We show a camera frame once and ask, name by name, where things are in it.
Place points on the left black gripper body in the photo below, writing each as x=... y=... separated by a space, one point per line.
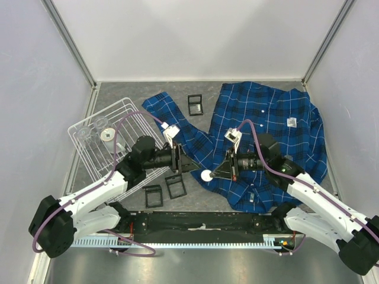
x=176 y=161

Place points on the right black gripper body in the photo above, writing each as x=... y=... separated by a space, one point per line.
x=234 y=163

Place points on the light blue round brooch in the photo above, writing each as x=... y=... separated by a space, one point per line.
x=206 y=175

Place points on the blue plaid shirt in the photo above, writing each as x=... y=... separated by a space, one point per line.
x=289 y=116

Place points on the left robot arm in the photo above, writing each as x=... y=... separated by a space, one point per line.
x=58 y=222

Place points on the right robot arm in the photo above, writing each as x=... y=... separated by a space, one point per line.
x=351 y=234

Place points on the dark blue round brooch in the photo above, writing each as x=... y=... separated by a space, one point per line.
x=289 y=157

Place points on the white ceramic mug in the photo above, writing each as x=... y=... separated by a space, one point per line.
x=113 y=141

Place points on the clear glass right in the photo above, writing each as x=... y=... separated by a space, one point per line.
x=101 y=123

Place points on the clear glass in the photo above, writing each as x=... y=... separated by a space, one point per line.
x=86 y=137
x=101 y=123

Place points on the clear glass left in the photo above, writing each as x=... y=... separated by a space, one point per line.
x=86 y=137

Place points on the black frame front middle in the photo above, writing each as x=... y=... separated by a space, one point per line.
x=175 y=186

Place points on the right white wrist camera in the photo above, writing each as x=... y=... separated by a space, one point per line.
x=234 y=136

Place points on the black frame near rack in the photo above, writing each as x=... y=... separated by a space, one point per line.
x=153 y=196

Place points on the black frame at back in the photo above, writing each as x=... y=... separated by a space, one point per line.
x=195 y=105

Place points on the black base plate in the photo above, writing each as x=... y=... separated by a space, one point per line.
x=144 y=222

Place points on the white wire dish rack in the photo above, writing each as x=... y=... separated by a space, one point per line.
x=97 y=161

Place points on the light blue cable duct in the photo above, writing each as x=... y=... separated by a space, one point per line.
x=106 y=241

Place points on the right aluminium frame post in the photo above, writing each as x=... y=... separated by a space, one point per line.
x=328 y=39

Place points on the aluminium frame post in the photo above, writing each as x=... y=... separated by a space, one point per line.
x=69 y=41
x=328 y=39

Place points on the left aluminium frame post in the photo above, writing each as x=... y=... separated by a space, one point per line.
x=69 y=41

